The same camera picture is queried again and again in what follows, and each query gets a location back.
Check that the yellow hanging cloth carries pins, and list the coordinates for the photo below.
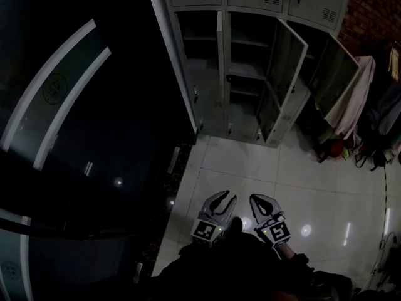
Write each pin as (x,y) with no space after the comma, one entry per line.
(394,63)

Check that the glass door with frosted stripes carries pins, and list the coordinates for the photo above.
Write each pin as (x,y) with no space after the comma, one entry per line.
(53,89)

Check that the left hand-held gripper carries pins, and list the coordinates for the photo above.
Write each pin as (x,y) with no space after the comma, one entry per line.
(206,230)

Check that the person's right forearm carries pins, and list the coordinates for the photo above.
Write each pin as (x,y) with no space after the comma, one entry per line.
(286,252)

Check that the glass panel with frosted stripe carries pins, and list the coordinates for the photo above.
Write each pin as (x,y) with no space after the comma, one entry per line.
(15,262)

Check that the pink hanging cloth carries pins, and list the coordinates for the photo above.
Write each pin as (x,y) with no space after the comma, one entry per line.
(354,105)

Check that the set of grey locker doors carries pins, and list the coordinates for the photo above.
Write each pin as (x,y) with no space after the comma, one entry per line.
(288,64)

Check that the grey metal locker cabinet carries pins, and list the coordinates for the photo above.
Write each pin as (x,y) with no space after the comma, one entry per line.
(200,74)

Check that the dark hanging clothes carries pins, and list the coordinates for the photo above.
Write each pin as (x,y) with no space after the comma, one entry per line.
(387,108)

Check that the person's dark clothing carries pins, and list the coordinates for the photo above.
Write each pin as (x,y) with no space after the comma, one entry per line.
(238,271)

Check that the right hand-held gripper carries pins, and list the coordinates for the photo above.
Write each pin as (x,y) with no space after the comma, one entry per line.
(277,232)

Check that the pile of bags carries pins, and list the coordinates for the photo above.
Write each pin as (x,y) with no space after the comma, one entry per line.
(357,150)

